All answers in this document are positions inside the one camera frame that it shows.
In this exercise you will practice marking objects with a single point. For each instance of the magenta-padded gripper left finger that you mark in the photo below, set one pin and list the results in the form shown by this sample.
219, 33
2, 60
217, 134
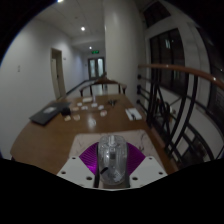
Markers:
87, 157

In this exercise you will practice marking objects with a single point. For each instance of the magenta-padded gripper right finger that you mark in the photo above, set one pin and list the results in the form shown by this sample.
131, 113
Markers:
136, 158

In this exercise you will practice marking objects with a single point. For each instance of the translucent white computer mouse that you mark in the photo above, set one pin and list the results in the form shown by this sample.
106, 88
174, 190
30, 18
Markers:
112, 160

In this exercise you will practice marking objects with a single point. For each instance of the white marble-print mouse pad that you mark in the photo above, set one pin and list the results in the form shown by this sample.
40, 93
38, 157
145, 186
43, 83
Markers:
83, 141

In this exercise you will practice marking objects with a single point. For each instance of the white paper sheet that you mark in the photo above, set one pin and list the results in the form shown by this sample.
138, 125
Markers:
133, 114

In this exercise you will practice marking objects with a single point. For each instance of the small black box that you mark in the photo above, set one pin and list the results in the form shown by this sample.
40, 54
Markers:
65, 111

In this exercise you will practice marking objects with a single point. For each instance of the white card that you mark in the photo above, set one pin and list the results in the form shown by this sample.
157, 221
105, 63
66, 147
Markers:
87, 99

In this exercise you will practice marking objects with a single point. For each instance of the dark closed laptop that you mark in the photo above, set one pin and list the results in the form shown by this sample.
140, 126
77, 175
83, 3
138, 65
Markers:
49, 112

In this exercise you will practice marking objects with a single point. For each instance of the small dark keys bundle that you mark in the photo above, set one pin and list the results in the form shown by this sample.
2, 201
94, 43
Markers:
112, 103

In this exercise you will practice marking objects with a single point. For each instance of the black railing with wooden handrail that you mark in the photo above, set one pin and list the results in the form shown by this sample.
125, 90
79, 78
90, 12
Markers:
181, 110

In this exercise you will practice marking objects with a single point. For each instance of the open side doorway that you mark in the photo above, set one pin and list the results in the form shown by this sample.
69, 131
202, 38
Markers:
58, 74

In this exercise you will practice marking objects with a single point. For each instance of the glass double door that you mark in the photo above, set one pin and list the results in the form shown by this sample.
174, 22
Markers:
96, 68

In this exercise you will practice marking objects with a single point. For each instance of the dark-framed window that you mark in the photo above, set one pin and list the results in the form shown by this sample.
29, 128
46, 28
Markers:
168, 61

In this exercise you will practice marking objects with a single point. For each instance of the green exit sign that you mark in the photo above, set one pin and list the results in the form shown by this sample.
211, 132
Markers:
95, 51

